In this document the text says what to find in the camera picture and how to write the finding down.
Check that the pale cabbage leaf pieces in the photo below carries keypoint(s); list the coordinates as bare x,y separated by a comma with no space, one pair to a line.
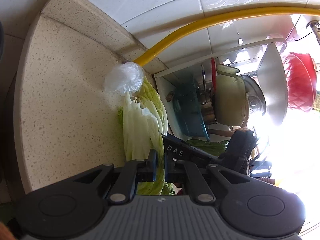
145,122

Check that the red handled utensil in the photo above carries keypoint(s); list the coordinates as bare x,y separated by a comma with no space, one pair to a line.
213,65

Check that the crumpled clear plastic bag corner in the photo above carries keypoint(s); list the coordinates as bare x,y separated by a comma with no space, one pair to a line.
125,77

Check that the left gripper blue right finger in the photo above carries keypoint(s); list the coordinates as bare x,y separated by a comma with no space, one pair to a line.
169,166

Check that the dark green cabbage leaf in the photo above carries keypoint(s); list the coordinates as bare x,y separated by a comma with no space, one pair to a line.
213,148

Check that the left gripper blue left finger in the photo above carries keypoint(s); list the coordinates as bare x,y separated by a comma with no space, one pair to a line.
152,162

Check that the white dish rack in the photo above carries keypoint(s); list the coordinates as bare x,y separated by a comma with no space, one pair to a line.
260,60

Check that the steel bowl on top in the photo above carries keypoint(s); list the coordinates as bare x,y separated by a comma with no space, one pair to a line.
256,99

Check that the red plastic basket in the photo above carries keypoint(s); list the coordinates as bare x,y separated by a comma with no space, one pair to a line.
300,71

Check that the teal plastic basin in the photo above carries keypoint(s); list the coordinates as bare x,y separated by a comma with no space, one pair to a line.
188,111

